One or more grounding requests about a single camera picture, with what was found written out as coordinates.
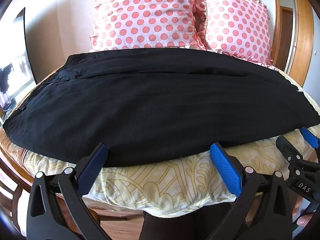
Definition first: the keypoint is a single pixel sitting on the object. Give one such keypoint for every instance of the wooden bed frame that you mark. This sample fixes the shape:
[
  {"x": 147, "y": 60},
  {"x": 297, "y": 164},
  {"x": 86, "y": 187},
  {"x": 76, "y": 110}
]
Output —
[{"x": 117, "y": 211}]

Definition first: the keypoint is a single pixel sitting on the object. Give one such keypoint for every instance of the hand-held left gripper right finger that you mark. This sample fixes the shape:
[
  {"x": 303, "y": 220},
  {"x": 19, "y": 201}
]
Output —
[{"x": 225, "y": 167}]

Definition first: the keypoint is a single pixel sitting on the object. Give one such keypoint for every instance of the flat screen television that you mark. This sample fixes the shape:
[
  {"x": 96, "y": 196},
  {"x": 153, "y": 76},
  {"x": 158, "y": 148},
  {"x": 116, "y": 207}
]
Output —
[{"x": 17, "y": 67}]

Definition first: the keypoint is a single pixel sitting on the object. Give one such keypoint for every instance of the black pants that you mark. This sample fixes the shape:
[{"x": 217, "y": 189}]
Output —
[{"x": 150, "y": 105}]

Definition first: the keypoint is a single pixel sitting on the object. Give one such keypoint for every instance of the person's dark trouser legs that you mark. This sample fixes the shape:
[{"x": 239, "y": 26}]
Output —
[{"x": 175, "y": 226}]

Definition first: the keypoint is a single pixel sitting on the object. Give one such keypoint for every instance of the person's right hand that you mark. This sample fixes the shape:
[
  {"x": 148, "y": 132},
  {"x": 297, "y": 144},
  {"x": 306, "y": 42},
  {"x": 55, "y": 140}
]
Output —
[{"x": 305, "y": 221}]

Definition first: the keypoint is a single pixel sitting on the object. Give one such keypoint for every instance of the pink polka dot pillow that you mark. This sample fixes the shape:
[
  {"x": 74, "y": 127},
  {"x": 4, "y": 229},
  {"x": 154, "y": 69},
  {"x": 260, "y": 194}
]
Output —
[
  {"x": 142, "y": 15},
  {"x": 235, "y": 22}
]

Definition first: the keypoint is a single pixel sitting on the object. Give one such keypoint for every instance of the wooden chair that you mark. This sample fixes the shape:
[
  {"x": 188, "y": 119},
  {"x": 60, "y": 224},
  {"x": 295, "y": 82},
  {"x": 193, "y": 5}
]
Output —
[{"x": 13, "y": 205}]

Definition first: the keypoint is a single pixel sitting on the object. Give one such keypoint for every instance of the cream patterned bedspread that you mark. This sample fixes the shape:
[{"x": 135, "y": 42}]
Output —
[{"x": 162, "y": 185}]

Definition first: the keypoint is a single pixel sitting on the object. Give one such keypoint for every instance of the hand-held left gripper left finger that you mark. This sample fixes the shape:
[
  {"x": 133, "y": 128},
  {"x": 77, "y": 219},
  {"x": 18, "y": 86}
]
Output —
[{"x": 93, "y": 165}]

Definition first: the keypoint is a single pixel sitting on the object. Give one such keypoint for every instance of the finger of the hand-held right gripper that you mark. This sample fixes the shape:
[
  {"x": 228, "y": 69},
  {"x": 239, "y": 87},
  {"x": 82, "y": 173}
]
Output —
[
  {"x": 308, "y": 137},
  {"x": 287, "y": 147}
]

